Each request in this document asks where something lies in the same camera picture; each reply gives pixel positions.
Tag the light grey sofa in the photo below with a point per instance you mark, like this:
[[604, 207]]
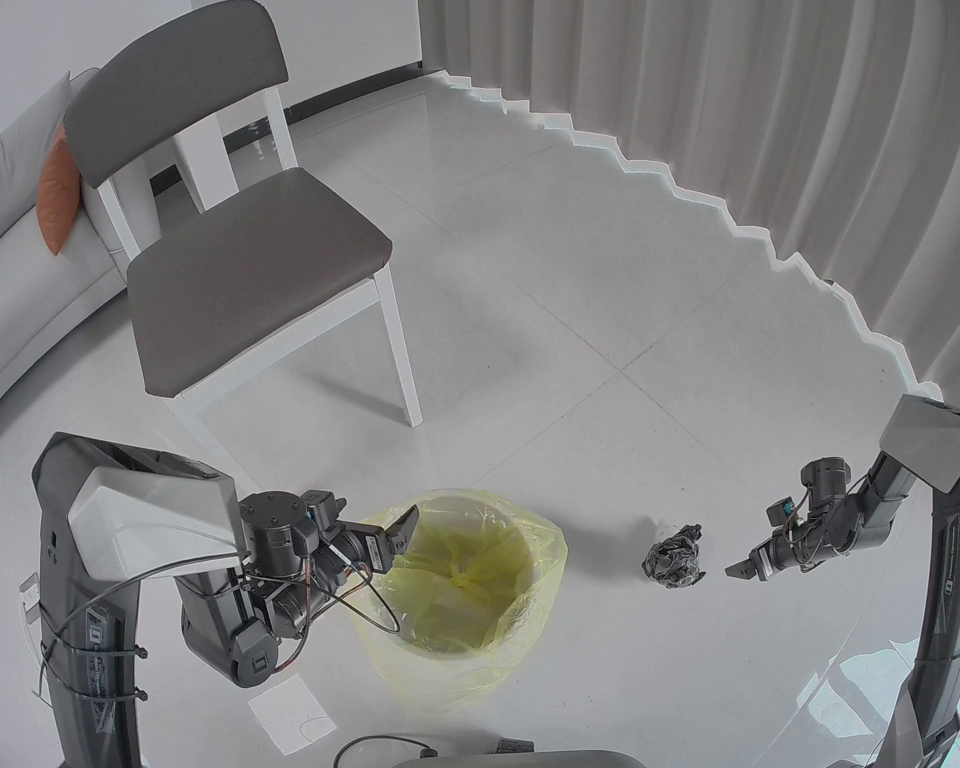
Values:
[[37, 300]]

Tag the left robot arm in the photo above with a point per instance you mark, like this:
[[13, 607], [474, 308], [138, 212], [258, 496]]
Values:
[[150, 517]]

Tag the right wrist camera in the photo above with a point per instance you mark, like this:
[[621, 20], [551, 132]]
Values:
[[780, 514]]

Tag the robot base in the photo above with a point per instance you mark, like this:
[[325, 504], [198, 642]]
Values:
[[525, 761]]

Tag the orange pillow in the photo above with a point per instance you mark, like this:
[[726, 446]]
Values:
[[58, 195]]

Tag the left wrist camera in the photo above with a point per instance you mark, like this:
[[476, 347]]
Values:
[[322, 510]]

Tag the white trash bin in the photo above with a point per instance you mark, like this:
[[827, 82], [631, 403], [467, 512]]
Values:
[[450, 660]]

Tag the grey white-legged chair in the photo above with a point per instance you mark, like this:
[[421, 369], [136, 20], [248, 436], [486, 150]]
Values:
[[255, 255]]

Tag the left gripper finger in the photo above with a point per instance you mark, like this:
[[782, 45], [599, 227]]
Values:
[[401, 532]]

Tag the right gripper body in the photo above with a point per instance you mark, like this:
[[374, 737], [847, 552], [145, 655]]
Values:
[[776, 559]]

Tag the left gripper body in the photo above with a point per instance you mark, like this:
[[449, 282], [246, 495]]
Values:
[[375, 551]]

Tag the crumpled black plastic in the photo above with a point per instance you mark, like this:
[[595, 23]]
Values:
[[673, 559]]

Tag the beige curtain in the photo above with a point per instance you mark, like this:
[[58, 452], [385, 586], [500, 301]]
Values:
[[750, 112]]

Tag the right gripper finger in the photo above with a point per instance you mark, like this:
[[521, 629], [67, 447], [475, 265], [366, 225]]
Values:
[[746, 570]]

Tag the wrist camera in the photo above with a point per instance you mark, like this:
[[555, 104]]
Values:
[[780, 514], [322, 510]]

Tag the grey cushion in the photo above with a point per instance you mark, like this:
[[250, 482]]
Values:
[[26, 142]]

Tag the yellow plastic bag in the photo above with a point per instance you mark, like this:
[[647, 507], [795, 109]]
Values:
[[450, 555]]

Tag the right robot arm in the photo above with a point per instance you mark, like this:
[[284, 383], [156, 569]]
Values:
[[922, 442]]

